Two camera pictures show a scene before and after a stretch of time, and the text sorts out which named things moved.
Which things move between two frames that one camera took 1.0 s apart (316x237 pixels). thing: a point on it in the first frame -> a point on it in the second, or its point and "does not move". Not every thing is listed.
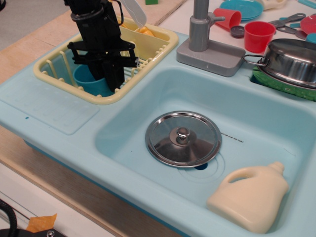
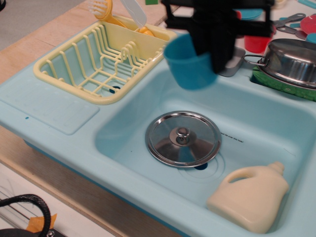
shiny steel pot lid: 183,138 does not move
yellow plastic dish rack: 151,44 does not move
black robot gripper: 102,48 -> 214,24
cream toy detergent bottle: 255,203 does not move
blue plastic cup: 84,78 -> 190,70
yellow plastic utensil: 144,30 does not move
